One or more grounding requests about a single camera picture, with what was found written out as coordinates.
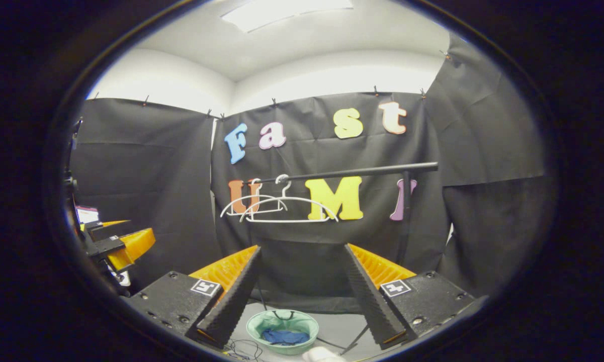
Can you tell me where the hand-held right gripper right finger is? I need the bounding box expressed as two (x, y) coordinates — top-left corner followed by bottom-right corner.
(343, 243), (488, 351)

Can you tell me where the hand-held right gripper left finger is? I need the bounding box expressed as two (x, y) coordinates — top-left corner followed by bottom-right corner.
(126, 245), (262, 350)

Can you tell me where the green laundry hamper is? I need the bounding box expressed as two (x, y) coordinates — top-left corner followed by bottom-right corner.
(245, 309), (320, 356)

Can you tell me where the blue corduroy jacket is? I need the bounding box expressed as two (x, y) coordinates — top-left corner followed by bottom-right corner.
(262, 328), (310, 346)

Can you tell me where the white clothes hanger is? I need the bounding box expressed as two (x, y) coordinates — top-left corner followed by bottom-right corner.
(220, 178), (288, 218)
(239, 174), (339, 223)

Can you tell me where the black clothes rack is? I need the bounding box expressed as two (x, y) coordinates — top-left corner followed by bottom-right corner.
(246, 161), (440, 356)

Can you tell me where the computer monitor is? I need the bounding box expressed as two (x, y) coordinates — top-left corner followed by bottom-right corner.
(75, 205), (100, 225)

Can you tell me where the person's white shoe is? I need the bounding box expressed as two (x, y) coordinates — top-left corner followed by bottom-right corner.
(302, 347), (348, 362)

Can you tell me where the black backdrop cloth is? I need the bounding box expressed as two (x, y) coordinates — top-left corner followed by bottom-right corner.
(68, 33), (559, 315)

